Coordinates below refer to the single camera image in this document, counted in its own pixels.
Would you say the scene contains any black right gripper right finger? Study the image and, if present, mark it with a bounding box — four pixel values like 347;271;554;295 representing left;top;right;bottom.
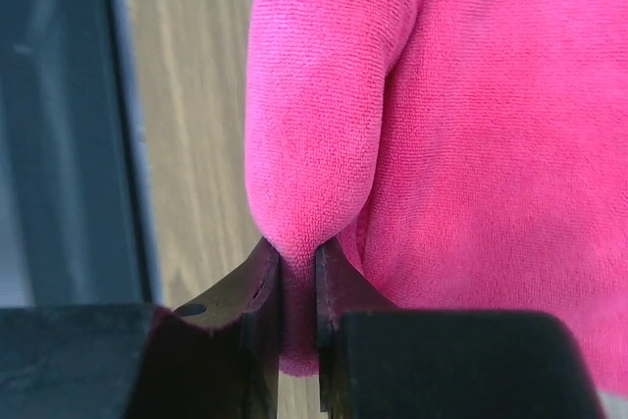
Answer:
315;240;604;419

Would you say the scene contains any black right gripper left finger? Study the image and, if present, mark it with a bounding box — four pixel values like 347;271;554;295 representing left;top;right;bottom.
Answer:
1;240;281;418

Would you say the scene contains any pink towel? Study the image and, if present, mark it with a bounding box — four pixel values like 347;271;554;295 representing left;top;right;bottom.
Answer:
244;0;627;394

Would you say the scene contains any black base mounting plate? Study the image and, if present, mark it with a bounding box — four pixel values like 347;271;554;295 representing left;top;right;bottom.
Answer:
1;0;163;306

